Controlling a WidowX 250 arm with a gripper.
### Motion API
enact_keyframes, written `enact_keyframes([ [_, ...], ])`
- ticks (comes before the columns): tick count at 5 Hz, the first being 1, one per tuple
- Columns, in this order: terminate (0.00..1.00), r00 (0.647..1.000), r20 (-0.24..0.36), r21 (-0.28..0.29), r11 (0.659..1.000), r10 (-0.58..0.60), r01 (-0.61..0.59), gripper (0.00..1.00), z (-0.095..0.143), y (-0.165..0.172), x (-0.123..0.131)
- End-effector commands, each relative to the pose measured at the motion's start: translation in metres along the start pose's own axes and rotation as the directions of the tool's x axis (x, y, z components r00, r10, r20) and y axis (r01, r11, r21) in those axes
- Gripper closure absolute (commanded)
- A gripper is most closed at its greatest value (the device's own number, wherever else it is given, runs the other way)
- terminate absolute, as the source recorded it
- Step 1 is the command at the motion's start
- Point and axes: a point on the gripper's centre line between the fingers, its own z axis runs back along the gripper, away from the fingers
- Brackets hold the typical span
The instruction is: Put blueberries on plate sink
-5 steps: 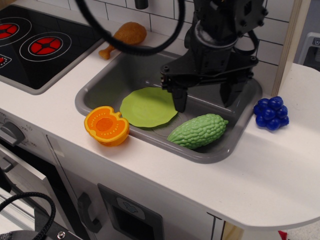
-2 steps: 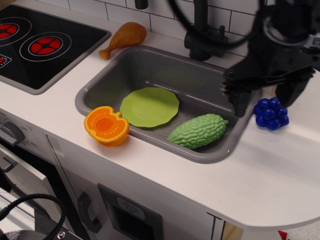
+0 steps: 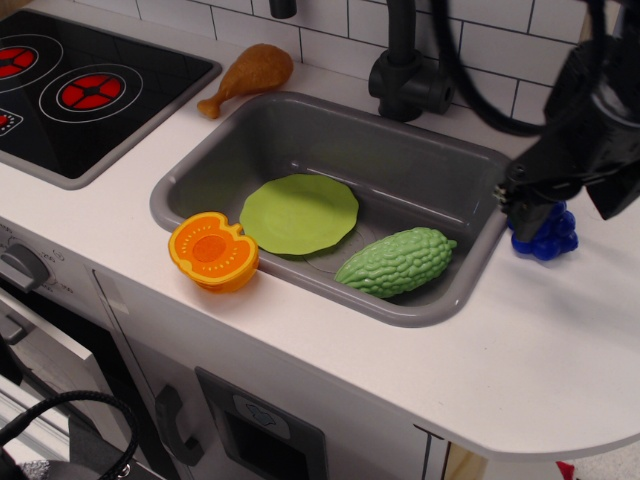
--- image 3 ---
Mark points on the grey cabinet door handle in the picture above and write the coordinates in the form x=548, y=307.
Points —
x=168, y=405

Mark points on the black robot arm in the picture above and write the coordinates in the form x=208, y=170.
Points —
x=600, y=76

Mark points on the orange toy pumpkin half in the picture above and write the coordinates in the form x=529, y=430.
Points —
x=213, y=253

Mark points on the green toy bitter melon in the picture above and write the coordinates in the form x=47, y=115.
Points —
x=399, y=263

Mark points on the grey dishwasher panel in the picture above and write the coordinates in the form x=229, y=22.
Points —
x=262, y=437

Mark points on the black toy stovetop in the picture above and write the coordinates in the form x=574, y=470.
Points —
x=75, y=99

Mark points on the grey oven knob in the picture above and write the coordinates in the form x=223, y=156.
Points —
x=23, y=268

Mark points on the blue toy blueberries cluster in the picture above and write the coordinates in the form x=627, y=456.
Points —
x=556, y=237

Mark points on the green toy plate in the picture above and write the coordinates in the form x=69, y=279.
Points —
x=299, y=214

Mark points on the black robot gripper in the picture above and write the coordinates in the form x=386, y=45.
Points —
x=597, y=153

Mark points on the black toy faucet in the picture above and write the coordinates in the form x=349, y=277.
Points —
x=402, y=81

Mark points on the brown toy chicken drumstick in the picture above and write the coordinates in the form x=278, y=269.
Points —
x=259, y=68

